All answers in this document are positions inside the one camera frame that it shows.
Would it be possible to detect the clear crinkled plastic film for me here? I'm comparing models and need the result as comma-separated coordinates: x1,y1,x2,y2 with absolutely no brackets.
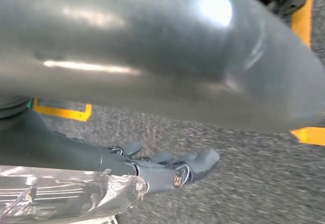
0,165,149,224

